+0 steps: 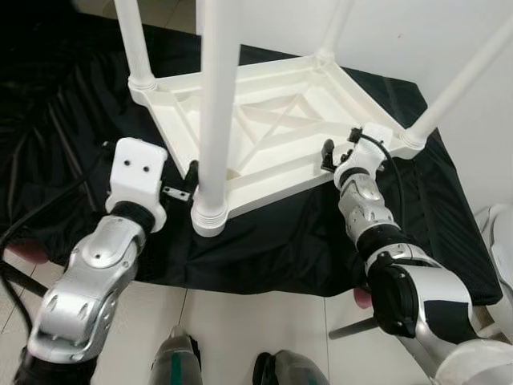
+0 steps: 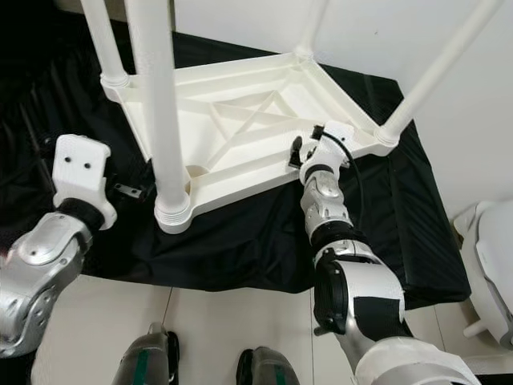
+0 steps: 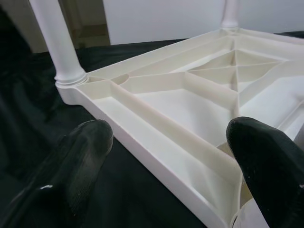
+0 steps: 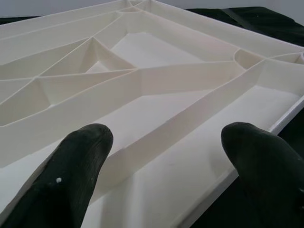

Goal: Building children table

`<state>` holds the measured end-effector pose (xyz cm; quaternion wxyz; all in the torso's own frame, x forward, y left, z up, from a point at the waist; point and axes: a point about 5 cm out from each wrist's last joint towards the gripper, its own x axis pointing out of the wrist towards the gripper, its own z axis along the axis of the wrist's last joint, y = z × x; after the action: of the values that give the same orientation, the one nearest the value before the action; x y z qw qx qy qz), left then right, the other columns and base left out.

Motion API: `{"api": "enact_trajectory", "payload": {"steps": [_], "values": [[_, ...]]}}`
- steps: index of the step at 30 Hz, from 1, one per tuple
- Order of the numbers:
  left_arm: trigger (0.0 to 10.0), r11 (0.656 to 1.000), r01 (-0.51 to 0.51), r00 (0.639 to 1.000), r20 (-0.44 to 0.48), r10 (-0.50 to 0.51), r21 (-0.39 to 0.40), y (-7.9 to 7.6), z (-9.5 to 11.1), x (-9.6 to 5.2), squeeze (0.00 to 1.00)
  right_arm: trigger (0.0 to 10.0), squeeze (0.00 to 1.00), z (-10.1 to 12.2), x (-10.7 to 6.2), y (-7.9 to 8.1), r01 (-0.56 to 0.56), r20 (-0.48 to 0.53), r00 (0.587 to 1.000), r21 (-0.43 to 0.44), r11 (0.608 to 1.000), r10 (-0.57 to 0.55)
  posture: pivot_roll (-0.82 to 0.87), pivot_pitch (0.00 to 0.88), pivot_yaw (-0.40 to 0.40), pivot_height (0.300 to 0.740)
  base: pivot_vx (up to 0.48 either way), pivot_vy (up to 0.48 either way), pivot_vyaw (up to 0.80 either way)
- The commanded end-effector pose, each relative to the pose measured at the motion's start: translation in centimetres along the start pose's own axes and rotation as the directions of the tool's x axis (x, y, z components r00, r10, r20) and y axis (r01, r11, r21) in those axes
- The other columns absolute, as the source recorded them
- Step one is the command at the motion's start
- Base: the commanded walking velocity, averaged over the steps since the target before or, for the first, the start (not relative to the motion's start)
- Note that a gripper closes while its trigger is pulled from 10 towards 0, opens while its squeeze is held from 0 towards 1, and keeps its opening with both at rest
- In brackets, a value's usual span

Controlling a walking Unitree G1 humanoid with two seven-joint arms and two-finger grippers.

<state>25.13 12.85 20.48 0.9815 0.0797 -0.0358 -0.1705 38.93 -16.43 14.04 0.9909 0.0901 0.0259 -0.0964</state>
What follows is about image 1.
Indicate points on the dark grey table leg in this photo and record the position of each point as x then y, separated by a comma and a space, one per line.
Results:
353, 327

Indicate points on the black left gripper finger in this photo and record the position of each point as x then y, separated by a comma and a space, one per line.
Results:
193, 172

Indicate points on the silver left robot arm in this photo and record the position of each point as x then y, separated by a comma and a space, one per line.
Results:
88, 273

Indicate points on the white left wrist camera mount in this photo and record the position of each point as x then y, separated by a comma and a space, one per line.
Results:
136, 172

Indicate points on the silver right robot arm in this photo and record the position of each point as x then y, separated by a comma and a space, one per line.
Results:
361, 208

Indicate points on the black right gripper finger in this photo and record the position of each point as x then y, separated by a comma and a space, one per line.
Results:
328, 155

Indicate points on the black table cloth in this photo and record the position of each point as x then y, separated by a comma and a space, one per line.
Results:
280, 241

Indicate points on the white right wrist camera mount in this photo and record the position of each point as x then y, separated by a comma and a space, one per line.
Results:
373, 152

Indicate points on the white plastic chair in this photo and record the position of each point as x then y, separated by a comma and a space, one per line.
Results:
498, 249

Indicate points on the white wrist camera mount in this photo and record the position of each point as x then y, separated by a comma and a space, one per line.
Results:
136, 172
373, 152

